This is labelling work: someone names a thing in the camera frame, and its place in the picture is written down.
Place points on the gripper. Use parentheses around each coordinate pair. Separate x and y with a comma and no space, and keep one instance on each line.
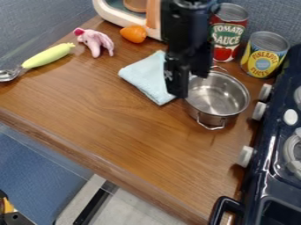
(184,26)

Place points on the silver pot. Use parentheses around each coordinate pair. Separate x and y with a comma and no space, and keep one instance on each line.
(217,98)

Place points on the light blue cloth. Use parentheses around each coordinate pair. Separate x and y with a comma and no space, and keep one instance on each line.
(148,76)

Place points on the red tomato sauce can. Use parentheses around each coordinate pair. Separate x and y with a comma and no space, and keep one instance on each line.
(228,34)

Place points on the orange toy carrot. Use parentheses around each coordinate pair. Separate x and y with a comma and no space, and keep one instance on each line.
(133,33)

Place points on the yellow pineapple can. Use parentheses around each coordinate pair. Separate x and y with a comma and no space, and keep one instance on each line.
(265,54)

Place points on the toy microwave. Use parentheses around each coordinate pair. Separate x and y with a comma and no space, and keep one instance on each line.
(125,11)

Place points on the pink plush animal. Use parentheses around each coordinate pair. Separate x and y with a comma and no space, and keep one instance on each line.
(96,41)

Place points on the toy stove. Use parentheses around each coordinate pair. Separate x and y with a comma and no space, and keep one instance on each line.
(274,146)

